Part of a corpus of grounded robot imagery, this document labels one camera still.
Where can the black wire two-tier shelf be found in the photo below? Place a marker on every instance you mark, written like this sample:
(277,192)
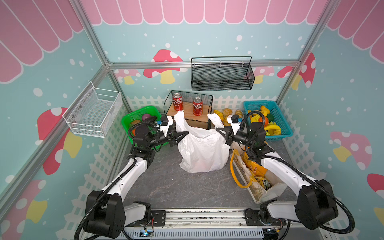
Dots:
(201,121)

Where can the white plastic grocery bag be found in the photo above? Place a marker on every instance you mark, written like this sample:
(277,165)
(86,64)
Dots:
(202,150)

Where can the black mesh wall basket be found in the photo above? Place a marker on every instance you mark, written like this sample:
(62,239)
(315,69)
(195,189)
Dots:
(233,73)

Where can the canvas tote bag yellow handles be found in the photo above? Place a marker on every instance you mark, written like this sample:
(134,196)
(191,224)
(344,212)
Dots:
(243,178)

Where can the white wire wall basket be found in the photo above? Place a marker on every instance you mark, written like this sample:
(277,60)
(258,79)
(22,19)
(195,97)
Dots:
(93,112)

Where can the pale round bread roll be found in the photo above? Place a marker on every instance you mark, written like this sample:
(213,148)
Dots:
(227,112)

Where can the orange fruit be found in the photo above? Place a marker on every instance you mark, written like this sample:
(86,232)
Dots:
(266,121)

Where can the green plastic basket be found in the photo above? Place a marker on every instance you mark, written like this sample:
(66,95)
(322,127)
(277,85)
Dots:
(137,116)

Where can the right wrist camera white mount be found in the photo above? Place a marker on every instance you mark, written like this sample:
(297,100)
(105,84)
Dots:
(235,122)

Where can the purple onion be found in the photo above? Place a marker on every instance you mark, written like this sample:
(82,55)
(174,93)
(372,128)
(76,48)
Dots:
(146,116)

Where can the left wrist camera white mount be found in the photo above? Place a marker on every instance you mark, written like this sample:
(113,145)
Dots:
(166,123)

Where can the red cola can left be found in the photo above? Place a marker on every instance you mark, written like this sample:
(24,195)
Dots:
(178,102)

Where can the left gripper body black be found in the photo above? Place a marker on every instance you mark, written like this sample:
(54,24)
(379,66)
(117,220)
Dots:
(161,139)

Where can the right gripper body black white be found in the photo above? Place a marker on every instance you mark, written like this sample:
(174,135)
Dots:
(229,135)

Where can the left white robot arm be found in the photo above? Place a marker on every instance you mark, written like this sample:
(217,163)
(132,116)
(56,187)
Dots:
(106,215)

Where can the yellow striped bread roll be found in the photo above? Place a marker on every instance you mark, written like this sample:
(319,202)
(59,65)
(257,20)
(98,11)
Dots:
(220,114)

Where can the red cola can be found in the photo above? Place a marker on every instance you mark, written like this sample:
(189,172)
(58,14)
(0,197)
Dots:
(178,102)
(197,106)

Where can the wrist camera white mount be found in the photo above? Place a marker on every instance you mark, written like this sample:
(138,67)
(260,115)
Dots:
(166,123)
(235,122)

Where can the teal plastic basket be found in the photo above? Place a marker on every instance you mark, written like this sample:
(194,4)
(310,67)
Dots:
(270,110)

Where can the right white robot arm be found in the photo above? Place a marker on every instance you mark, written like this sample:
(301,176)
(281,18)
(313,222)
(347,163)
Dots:
(315,205)

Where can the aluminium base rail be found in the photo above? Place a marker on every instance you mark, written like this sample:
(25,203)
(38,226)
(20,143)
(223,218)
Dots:
(213,224)

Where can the red cola can right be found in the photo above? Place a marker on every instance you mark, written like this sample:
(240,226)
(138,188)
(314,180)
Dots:
(197,106)

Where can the small striped croissant right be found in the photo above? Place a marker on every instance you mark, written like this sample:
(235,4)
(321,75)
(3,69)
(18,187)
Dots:
(239,113)

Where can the yellow banana bunch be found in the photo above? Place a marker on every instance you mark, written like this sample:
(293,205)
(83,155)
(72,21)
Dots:
(272,129)

